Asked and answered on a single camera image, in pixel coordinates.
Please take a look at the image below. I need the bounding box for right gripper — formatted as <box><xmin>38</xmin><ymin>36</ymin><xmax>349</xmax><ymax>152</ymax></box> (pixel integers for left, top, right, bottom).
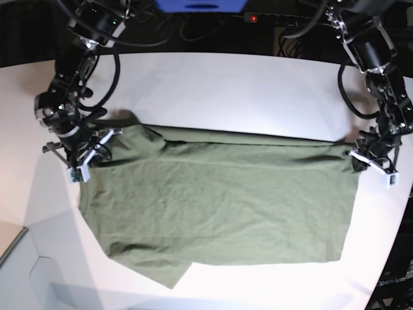
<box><xmin>42</xmin><ymin>127</ymin><xmax>123</xmax><ymax>183</ymax></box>

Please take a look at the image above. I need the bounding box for black power strip red light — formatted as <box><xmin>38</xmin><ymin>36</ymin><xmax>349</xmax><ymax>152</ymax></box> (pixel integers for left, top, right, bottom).
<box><xmin>243</xmin><ymin>12</ymin><xmax>311</xmax><ymax>26</ymax></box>

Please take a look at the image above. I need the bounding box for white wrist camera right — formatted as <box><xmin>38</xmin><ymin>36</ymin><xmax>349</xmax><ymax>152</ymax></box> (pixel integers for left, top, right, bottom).
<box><xmin>66</xmin><ymin>165</ymin><xmax>90</xmax><ymax>183</ymax></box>

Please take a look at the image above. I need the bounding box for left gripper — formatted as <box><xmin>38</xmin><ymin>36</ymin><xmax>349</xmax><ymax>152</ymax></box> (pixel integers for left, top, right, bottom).
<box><xmin>350</xmin><ymin>138</ymin><xmax>400</xmax><ymax>176</ymax></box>

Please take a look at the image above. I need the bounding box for white side panel board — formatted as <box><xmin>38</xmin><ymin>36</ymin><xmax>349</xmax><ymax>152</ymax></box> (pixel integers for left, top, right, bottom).
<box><xmin>1</xmin><ymin>228</ymin><xmax>61</xmax><ymax>309</ymax></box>

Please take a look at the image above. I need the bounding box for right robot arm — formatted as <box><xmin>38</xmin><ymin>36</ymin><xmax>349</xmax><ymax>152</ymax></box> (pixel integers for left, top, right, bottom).
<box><xmin>34</xmin><ymin>1</ymin><xmax>166</xmax><ymax>183</ymax></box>

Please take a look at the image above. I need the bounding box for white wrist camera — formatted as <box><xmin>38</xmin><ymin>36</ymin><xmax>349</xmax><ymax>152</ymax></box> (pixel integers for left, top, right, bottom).
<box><xmin>66</xmin><ymin>165</ymin><xmax>90</xmax><ymax>183</ymax></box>
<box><xmin>381</xmin><ymin>171</ymin><xmax>399</xmax><ymax>187</ymax></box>

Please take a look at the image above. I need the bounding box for green t-shirt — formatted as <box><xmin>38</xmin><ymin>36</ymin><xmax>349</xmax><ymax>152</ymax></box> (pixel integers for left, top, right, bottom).
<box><xmin>79</xmin><ymin>122</ymin><xmax>359</xmax><ymax>288</ymax></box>

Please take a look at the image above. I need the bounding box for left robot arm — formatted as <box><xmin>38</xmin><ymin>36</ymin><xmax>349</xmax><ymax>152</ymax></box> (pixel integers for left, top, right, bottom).
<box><xmin>281</xmin><ymin>1</ymin><xmax>412</xmax><ymax>187</ymax></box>

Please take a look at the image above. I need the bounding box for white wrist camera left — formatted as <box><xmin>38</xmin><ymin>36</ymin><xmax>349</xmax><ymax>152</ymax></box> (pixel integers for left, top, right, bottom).
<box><xmin>381</xmin><ymin>171</ymin><xmax>399</xmax><ymax>187</ymax></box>

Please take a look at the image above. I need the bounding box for blue box at top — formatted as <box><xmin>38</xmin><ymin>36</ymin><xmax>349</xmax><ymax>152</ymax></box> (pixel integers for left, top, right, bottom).
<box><xmin>156</xmin><ymin>0</ymin><xmax>247</xmax><ymax>13</ymax></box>

